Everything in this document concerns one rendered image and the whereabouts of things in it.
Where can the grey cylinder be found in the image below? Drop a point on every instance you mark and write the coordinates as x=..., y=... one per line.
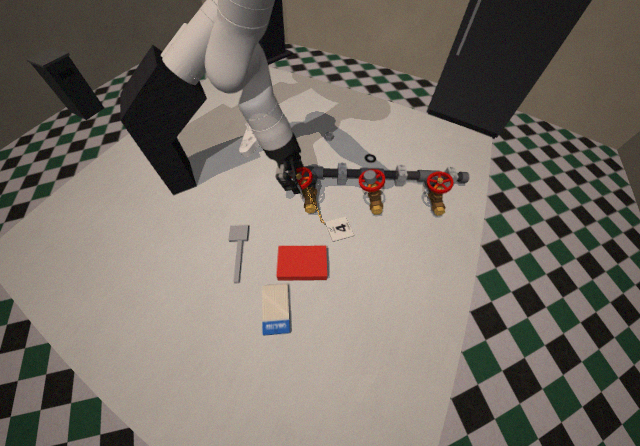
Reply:
x=370, y=177

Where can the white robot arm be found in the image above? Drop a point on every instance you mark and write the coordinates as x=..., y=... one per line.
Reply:
x=229, y=64

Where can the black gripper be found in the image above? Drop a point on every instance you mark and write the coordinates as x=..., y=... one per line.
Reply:
x=286, y=163

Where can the red rectangular block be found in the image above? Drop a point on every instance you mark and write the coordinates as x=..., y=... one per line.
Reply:
x=302, y=263

